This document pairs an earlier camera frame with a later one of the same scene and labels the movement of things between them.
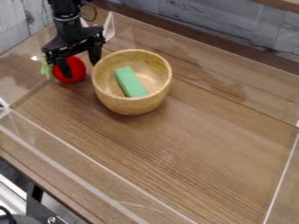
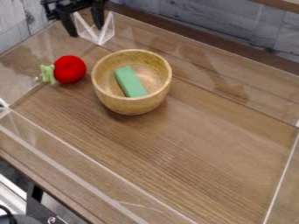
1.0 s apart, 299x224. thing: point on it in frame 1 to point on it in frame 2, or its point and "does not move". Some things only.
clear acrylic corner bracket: [107, 28] does not move
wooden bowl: [131, 80] does not move
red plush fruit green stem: [76, 66] does not move
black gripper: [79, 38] to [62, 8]
